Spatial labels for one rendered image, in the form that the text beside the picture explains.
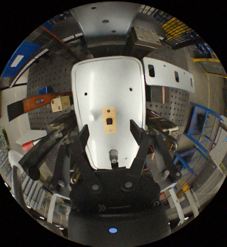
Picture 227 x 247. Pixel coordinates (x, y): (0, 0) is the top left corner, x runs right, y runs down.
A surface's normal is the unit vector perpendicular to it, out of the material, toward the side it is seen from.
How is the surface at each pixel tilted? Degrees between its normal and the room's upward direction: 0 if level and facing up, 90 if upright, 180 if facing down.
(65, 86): 0
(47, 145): 81
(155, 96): 0
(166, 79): 0
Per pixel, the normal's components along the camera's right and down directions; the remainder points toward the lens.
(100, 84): 0.06, 0.37
